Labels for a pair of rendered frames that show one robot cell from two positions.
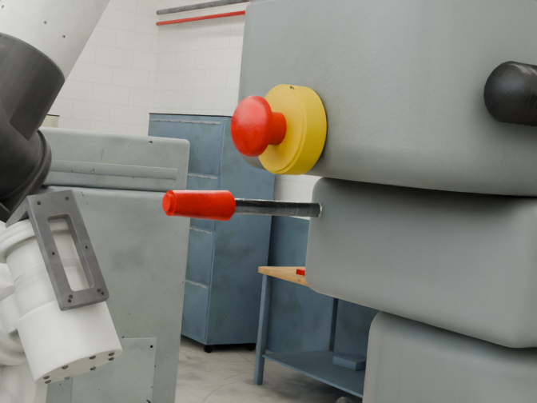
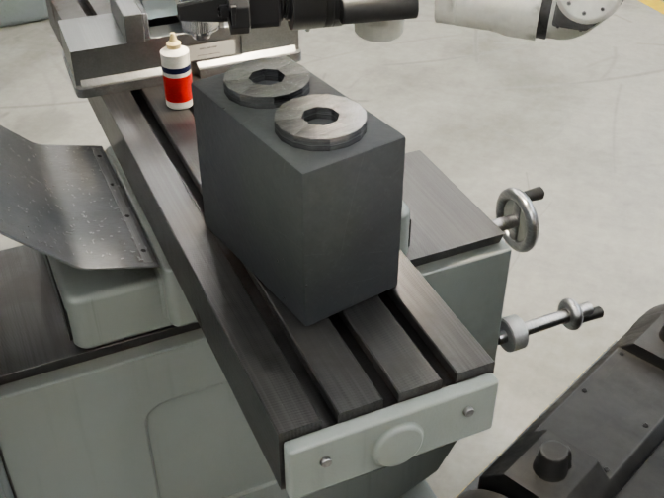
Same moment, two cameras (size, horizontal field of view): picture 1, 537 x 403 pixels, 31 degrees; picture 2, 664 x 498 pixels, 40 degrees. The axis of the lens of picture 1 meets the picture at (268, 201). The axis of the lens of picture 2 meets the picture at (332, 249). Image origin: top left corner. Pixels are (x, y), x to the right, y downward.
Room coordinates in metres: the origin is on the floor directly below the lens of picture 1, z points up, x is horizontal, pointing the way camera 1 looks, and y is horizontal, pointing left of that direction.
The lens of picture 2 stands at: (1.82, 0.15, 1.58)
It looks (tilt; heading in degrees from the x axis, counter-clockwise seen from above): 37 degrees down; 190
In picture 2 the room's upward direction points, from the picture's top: straight up
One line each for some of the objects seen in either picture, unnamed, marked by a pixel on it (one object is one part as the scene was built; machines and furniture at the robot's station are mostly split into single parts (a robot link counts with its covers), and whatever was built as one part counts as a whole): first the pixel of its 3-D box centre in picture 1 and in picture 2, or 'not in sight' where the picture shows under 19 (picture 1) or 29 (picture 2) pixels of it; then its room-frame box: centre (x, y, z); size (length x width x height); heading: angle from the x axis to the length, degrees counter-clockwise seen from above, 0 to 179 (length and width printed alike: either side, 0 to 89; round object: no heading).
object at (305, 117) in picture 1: (289, 129); not in sight; (0.65, -0.01, 1.76); 0.06 x 0.02 x 0.06; 34
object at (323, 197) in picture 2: not in sight; (295, 180); (1.02, -0.03, 1.05); 0.22 x 0.12 x 0.20; 44
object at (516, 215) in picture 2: not in sight; (499, 224); (0.49, 0.21, 0.65); 0.16 x 0.12 x 0.12; 124
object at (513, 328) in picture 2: not in sight; (550, 320); (0.59, 0.32, 0.53); 0.22 x 0.06 x 0.06; 124
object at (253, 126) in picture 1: (260, 126); not in sight; (0.63, 0.01, 1.76); 0.04 x 0.03 x 0.04; 34
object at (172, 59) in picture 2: not in sight; (176, 68); (0.70, -0.27, 1.01); 0.04 x 0.04 x 0.11
